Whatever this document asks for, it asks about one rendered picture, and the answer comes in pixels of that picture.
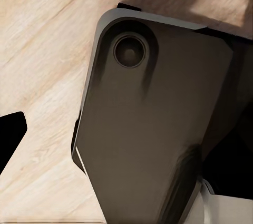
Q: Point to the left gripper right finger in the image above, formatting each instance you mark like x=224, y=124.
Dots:
x=245, y=128

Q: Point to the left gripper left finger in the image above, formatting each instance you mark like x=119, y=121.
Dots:
x=12, y=129

